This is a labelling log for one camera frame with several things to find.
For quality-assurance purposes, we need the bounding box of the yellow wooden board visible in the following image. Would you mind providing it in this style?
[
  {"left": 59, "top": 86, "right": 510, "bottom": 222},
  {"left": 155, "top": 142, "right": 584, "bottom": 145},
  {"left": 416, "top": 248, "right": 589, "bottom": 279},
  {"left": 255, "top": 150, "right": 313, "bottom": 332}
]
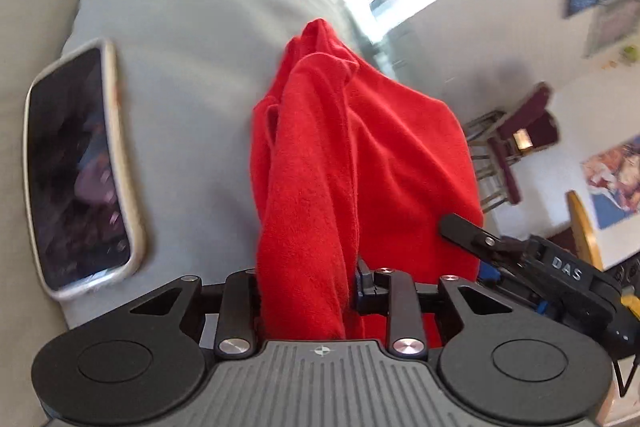
[{"left": 566, "top": 189, "right": 605, "bottom": 273}]

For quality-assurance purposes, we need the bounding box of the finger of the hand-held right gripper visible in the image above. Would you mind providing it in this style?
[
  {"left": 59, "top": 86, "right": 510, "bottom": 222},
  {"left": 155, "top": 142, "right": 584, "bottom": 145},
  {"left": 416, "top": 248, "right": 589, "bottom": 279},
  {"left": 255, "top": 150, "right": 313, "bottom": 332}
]
[
  {"left": 477, "top": 259, "right": 548, "bottom": 310},
  {"left": 438, "top": 213, "right": 532, "bottom": 264}
]

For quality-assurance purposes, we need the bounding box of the red garment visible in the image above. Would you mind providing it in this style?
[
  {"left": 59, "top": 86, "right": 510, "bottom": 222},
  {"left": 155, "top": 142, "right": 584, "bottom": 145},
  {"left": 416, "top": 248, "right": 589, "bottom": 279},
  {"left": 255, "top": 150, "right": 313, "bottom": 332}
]
[{"left": 250, "top": 18, "right": 485, "bottom": 349}]

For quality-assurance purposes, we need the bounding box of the pale wall poster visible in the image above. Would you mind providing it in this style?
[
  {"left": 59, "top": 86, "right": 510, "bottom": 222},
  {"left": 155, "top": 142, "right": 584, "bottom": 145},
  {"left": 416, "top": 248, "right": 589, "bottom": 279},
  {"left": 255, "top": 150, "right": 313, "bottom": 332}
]
[{"left": 584, "top": 1, "right": 640, "bottom": 58}]

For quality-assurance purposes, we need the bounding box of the colourful wall poster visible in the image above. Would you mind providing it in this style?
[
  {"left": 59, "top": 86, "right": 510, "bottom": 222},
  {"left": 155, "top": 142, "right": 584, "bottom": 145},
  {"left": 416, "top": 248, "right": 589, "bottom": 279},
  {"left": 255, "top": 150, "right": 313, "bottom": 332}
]
[{"left": 581, "top": 134, "right": 640, "bottom": 231}]

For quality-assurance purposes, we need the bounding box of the maroon padded chair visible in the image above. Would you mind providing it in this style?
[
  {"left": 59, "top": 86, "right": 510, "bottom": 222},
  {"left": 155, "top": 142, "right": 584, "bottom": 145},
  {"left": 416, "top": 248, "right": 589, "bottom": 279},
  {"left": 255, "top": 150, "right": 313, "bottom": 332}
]
[
  {"left": 462, "top": 82, "right": 553, "bottom": 142},
  {"left": 470, "top": 112, "right": 561, "bottom": 214}
]

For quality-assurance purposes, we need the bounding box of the black cable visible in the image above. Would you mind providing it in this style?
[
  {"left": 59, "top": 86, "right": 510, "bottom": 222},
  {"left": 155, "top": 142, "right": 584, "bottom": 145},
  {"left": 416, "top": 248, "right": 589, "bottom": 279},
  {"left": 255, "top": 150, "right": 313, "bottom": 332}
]
[{"left": 612, "top": 349, "right": 633, "bottom": 400}]

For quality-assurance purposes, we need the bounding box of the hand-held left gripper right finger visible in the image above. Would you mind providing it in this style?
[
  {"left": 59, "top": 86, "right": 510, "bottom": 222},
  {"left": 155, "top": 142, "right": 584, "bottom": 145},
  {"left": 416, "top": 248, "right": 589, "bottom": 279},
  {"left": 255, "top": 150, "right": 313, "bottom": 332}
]
[{"left": 354, "top": 257, "right": 512, "bottom": 361}]

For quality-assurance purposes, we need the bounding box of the smartphone with beige case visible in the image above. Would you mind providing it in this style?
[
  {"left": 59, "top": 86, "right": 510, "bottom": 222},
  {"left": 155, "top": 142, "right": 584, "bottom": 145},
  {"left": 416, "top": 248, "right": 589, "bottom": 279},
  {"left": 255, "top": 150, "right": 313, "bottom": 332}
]
[{"left": 22, "top": 38, "right": 147, "bottom": 304}]

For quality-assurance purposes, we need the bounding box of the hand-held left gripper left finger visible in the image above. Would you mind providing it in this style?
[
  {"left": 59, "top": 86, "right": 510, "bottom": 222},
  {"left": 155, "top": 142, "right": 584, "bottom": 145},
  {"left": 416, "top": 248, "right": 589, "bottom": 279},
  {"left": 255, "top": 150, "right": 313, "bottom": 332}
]
[{"left": 130, "top": 269, "right": 264, "bottom": 361}]

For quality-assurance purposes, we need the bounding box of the large grey pillow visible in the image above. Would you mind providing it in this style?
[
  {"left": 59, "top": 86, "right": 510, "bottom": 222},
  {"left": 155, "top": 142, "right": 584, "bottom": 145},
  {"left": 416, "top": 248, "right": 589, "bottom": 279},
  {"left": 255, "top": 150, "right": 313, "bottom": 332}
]
[{"left": 60, "top": 0, "right": 386, "bottom": 330}]

